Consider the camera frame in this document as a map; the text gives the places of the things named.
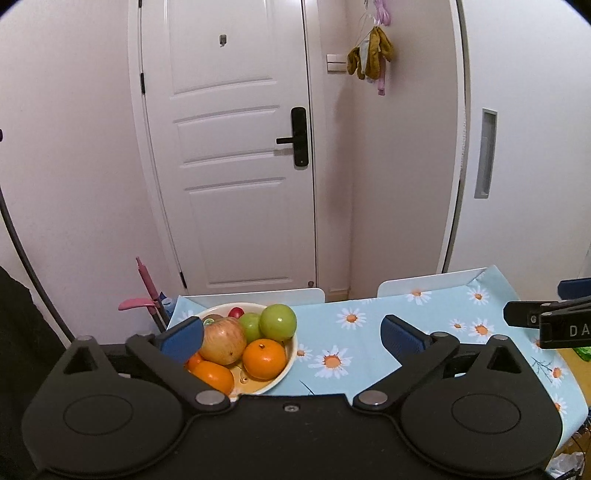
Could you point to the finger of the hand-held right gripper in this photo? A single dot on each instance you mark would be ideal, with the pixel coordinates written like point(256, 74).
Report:
point(577, 288)
point(521, 314)

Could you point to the white sliding door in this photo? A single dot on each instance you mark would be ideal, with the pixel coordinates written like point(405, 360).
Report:
point(531, 138)

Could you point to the yellow brown hanging cloths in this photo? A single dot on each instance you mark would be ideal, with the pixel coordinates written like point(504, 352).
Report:
point(369, 53)

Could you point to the white wall switch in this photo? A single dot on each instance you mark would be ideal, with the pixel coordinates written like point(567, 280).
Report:
point(336, 63)

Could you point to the large orange with stem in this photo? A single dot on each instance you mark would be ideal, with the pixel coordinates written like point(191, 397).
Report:
point(264, 359)

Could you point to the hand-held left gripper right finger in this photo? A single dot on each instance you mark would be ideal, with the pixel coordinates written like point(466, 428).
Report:
point(401, 339)

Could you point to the black cloth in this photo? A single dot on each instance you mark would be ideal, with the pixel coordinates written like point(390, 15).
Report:
point(23, 323)

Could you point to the cream round bowl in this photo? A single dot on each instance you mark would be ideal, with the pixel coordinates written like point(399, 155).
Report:
point(279, 381)

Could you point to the white panel door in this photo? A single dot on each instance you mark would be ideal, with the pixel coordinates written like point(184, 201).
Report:
point(231, 138)

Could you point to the blue patterned bag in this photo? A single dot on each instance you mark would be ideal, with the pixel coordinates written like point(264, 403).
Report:
point(167, 304)

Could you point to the small dark orange tangerine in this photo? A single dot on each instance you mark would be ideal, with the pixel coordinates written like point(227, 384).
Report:
point(195, 361)

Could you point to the green apple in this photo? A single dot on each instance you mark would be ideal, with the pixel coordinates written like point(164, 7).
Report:
point(250, 327)
point(278, 322)

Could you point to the red cherry tomato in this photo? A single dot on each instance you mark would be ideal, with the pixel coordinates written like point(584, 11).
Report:
point(236, 312)

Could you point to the white chair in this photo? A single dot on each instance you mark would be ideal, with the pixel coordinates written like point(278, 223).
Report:
point(429, 281)
point(277, 297)

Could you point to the yellow red apple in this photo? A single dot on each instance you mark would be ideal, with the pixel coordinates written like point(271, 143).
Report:
point(224, 341)

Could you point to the pink hanger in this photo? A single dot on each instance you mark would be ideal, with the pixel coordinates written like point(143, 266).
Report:
point(381, 14)

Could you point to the smooth orange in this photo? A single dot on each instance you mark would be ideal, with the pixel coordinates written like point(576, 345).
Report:
point(214, 378)

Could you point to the blue daisy print tablecloth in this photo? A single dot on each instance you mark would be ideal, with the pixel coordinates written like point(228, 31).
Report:
point(360, 341)

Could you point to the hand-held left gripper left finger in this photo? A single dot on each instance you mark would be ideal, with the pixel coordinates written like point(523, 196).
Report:
point(182, 339)

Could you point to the brown kiwi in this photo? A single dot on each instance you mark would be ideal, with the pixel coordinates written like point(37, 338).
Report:
point(213, 318)

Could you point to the green item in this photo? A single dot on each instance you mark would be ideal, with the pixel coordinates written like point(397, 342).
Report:
point(583, 353)

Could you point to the clear plastic bag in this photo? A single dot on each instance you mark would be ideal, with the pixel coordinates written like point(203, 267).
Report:
point(565, 465)

